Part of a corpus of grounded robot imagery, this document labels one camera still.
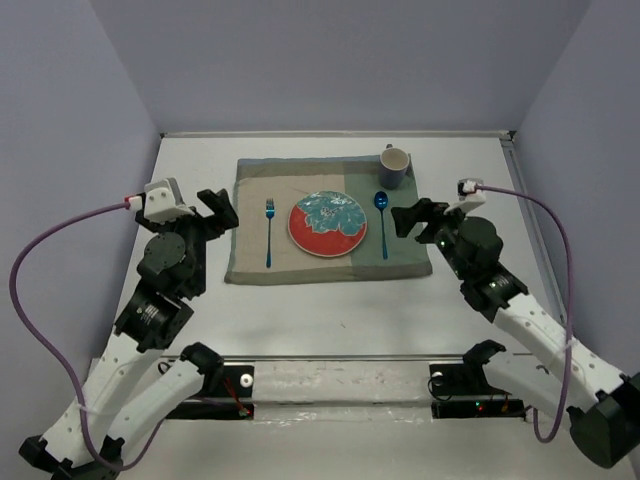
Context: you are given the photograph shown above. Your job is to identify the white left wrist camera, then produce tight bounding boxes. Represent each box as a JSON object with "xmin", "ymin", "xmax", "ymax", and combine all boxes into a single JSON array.
[{"xmin": 124, "ymin": 177, "xmax": 193, "ymax": 224}]

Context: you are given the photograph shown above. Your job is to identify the lavender cup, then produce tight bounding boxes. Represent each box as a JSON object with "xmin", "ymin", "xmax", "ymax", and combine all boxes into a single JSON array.
[{"xmin": 378, "ymin": 144, "xmax": 411, "ymax": 190}]

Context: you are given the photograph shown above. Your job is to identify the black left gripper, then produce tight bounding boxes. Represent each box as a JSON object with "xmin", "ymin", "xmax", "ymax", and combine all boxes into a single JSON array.
[{"xmin": 141, "ymin": 188, "xmax": 241, "ymax": 293}]

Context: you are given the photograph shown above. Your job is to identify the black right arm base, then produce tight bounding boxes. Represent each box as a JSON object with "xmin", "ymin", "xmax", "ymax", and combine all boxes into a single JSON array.
[{"xmin": 427, "ymin": 340, "xmax": 531, "ymax": 420}]

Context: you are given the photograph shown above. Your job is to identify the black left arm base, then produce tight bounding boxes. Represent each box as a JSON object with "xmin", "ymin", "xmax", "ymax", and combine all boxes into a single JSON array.
[{"xmin": 167, "ymin": 363, "xmax": 255, "ymax": 421}]

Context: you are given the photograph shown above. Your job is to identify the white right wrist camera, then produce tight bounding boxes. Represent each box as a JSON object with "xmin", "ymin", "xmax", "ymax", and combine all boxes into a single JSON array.
[{"xmin": 444, "ymin": 178, "xmax": 486, "ymax": 215}]

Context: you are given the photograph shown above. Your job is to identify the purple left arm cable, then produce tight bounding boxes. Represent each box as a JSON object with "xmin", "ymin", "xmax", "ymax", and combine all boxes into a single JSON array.
[{"xmin": 9, "ymin": 199, "xmax": 166, "ymax": 472}]

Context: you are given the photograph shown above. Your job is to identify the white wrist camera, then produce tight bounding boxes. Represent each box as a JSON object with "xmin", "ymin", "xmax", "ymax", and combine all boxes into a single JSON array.
[
  {"xmin": 124, "ymin": 177, "xmax": 193, "ymax": 224},
  {"xmin": 444, "ymin": 178, "xmax": 486, "ymax": 215}
]

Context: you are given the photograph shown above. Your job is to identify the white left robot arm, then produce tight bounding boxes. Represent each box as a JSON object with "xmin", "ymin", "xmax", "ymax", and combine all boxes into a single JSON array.
[{"xmin": 9, "ymin": 179, "xmax": 239, "ymax": 479}]

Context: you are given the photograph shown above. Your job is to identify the patchwork cloth placemat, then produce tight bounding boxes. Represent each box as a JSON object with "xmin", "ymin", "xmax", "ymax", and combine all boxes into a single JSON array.
[{"xmin": 224, "ymin": 155, "xmax": 433, "ymax": 286}]

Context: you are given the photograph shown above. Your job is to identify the blue metal fork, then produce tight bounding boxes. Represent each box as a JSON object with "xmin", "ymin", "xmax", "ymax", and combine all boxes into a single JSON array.
[{"xmin": 265, "ymin": 198, "xmax": 276, "ymax": 268}]

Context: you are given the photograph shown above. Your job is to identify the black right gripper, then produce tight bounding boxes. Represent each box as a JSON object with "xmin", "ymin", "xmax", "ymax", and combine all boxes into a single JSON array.
[{"xmin": 392, "ymin": 196, "xmax": 475, "ymax": 281}]

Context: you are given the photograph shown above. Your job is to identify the blue metal spoon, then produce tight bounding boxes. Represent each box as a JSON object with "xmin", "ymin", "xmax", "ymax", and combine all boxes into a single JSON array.
[{"xmin": 374, "ymin": 191, "xmax": 389, "ymax": 260}]

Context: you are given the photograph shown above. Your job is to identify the red and teal plate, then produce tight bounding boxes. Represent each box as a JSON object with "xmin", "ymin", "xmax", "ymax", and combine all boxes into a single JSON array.
[{"xmin": 287, "ymin": 191, "xmax": 368, "ymax": 258}]

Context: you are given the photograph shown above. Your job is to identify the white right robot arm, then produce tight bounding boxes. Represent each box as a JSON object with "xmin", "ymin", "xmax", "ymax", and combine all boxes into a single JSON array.
[{"xmin": 391, "ymin": 198, "xmax": 639, "ymax": 469}]

